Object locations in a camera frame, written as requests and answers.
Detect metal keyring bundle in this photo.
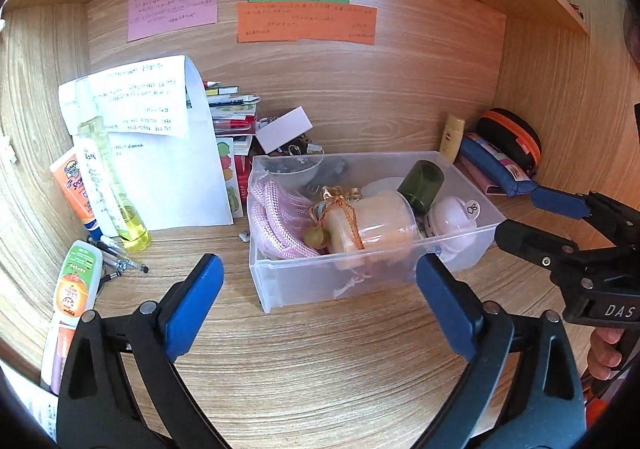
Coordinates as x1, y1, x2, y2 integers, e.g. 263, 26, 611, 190
272, 136, 323, 157

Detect pink round case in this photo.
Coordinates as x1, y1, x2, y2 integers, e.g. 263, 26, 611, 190
422, 196, 483, 260

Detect orange pink tube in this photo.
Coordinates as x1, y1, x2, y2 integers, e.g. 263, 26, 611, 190
40, 319, 76, 395

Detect person's right forearm orange sleeve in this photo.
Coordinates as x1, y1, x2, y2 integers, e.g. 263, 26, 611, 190
580, 376, 613, 430

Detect white tube orange fruit print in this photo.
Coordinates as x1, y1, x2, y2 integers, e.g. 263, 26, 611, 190
54, 239, 104, 320

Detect clear plastic storage box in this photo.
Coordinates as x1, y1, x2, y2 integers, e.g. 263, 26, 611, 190
247, 150, 507, 314

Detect copper cord with charms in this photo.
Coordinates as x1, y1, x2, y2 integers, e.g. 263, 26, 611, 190
307, 185, 368, 252

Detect pink paper note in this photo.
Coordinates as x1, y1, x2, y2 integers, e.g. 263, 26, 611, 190
126, 0, 219, 42

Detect folded white paper sheet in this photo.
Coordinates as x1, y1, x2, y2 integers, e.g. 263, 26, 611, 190
57, 55, 235, 232

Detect yellow lotion bottle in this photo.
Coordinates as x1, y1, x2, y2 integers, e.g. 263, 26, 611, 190
439, 114, 466, 164

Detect blue pencil case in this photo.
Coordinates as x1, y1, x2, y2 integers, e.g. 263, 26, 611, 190
459, 131, 541, 198

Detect dark green small bottle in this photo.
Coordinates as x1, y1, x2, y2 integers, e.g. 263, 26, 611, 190
397, 160, 446, 216

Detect person's right hand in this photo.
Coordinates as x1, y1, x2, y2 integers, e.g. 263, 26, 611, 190
586, 326, 623, 382

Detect yellow spray bottle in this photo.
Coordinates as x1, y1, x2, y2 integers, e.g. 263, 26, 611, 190
75, 78, 152, 251

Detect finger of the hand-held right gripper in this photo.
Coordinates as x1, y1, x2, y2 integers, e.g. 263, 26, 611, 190
494, 219, 591, 292
530, 186, 640, 250

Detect small white cardboard box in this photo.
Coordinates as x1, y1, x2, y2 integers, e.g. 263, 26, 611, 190
255, 106, 312, 154

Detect wooden desktop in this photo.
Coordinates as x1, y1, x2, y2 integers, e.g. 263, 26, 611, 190
0, 144, 640, 449

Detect orange sunscreen tube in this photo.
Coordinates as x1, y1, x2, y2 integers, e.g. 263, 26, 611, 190
50, 151, 118, 237

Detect pink wallet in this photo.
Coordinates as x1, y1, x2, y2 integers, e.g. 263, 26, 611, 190
457, 156, 508, 196

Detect black orange zip case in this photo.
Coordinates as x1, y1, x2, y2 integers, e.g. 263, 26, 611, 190
475, 108, 542, 180

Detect cream candle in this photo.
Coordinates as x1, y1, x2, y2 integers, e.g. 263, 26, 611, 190
312, 191, 421, 272

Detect black gel pen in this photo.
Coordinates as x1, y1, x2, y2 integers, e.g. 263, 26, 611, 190
87, 235, 150, 275

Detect pink rope bundle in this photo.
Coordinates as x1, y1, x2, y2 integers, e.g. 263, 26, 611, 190
249, 179, 331, 261

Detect fruit print carton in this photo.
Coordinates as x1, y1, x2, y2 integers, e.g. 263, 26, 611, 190
216, 138, 251, 217

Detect orange paper note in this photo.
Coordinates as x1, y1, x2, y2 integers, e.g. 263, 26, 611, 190
236, 2, 378, 46

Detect white printed paper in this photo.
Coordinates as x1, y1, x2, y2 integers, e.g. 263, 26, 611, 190
0, 364, 58, 445

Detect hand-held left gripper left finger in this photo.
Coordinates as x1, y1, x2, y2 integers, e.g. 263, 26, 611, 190
56, 253, 225, 449

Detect clear gel pen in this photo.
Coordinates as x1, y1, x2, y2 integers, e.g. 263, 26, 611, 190
100, 256, 128, 282

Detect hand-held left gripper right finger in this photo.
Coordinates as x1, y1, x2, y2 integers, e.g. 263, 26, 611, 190
415, 253, 587, 449

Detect stack of colourful books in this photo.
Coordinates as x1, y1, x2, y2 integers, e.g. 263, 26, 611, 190
202, 79, 261, 217

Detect clear glass bowl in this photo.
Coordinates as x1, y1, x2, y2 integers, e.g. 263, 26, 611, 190
262, 156, 323, 190

